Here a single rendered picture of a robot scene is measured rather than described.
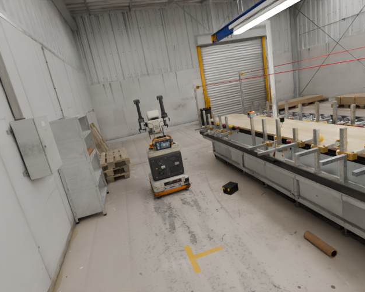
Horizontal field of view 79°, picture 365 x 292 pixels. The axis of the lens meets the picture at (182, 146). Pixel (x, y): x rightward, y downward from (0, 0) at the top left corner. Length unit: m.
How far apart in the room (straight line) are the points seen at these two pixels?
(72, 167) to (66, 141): 0.38
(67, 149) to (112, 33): 7.20
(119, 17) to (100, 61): 1.82
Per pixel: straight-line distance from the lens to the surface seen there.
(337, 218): 2.79
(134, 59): 9.90
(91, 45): 10.00
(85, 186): 3.64
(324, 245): 2.56
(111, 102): 9.74
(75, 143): 3.48
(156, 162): 3.64
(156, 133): 3.94
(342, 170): 2.20
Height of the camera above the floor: 1.66
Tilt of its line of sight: 14 degrees down
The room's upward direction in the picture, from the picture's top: 11 degrees counter-clockwise
